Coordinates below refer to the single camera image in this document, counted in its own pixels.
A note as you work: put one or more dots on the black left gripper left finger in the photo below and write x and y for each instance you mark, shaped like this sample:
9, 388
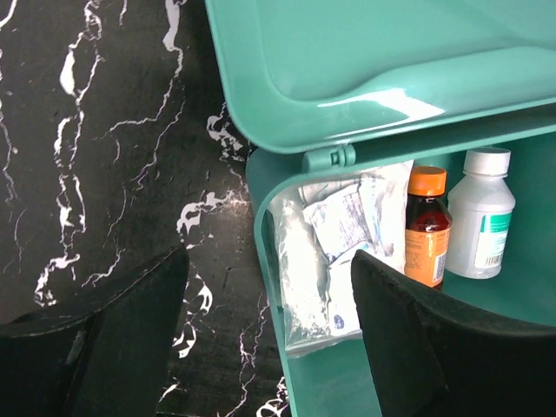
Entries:
103, 352

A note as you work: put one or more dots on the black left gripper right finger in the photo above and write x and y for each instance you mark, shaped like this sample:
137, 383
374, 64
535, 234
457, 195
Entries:
433, 355

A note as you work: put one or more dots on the white green-label bottle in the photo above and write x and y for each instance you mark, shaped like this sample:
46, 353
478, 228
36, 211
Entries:
481, 206

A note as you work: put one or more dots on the white blue cotton packet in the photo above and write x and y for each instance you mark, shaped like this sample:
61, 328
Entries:
303, 274

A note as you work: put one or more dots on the brown orange-label bottle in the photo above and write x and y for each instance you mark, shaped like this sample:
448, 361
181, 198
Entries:
428, 225

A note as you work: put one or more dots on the green plastic medicine box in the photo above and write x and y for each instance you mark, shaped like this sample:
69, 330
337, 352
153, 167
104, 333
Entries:
325, 89

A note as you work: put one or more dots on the clear bag of swabs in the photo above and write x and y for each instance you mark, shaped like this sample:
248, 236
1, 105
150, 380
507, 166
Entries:
365, 211

